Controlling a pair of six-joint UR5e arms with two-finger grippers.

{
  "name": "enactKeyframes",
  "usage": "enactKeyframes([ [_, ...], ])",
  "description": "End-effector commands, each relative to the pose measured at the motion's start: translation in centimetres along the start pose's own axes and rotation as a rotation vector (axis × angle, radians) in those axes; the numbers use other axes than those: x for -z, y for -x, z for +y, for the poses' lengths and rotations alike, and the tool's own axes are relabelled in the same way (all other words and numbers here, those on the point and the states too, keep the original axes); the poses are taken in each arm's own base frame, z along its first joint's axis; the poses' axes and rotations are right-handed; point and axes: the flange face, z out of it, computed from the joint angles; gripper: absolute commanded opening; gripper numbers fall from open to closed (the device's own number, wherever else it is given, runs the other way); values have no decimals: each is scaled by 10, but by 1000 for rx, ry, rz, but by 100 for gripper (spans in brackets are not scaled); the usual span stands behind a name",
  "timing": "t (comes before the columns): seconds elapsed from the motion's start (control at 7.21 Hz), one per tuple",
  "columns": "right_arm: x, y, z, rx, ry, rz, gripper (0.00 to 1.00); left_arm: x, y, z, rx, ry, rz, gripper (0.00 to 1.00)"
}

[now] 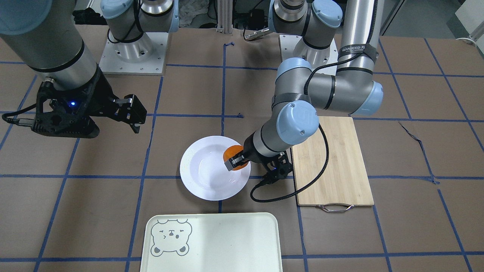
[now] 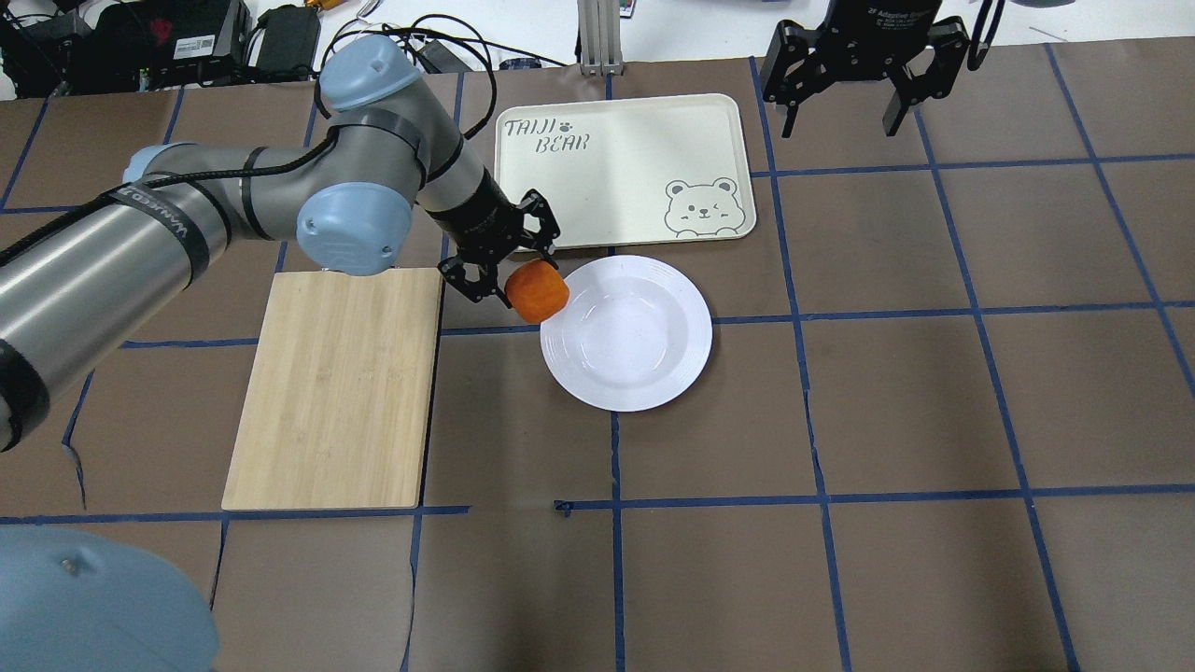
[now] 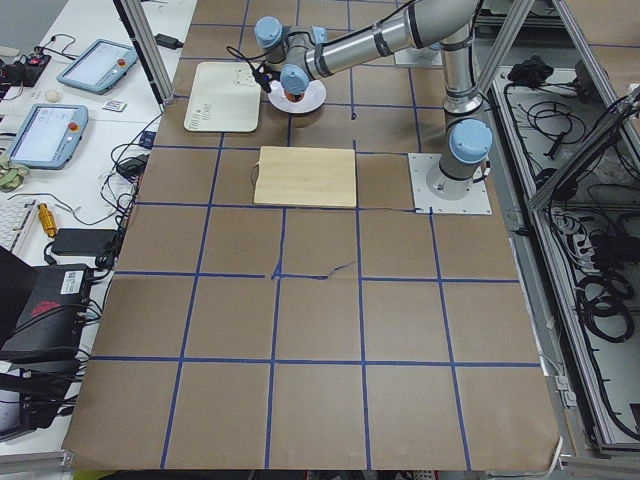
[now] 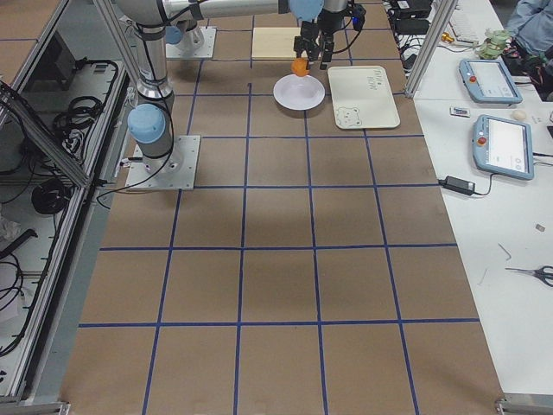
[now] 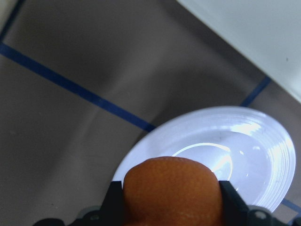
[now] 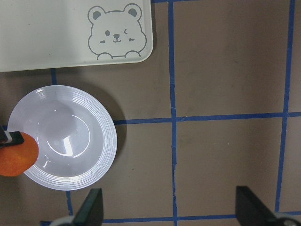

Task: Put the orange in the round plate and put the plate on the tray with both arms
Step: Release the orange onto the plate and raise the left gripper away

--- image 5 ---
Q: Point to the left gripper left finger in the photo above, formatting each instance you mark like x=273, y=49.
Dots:
x=112, y=208

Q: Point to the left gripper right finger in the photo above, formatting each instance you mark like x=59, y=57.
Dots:
x=235, y=210

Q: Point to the orange fruit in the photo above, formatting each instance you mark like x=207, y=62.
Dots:
x=172, y=191

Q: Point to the pale green bear tray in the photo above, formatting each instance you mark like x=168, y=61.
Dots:
x=266, y=32

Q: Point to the white round plate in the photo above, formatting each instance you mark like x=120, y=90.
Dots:
x=242, y=145

